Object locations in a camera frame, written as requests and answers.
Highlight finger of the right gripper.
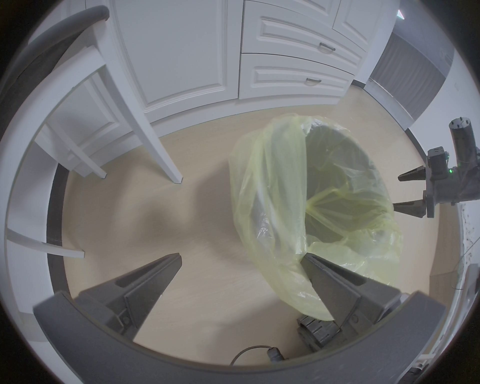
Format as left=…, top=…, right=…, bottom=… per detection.
left=397, top=166, right=429, bottom=184
left=391, top=199, right=427, bottom=218

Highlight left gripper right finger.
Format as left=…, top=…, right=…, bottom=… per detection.
left=300, top=253, right=404, bottom=335

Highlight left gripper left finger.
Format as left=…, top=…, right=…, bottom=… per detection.
left=74, top=253, right=184, bottom=342

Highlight yellow plastic bag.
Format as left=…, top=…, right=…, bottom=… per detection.
left=228, top=113, right=404, bottom=322

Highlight white chair dark grey seat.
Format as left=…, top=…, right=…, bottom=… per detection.
left=0, top=5, right=184, bottom=260

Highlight white wardrobe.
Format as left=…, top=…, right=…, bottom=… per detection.
left=84, top=0, right=403, bottom=125

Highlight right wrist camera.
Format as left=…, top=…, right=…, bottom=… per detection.
left=427, top=147, right=451, bottom=178

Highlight black cable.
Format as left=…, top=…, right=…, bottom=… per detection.
left=230, top=344, right=286, bottom=367

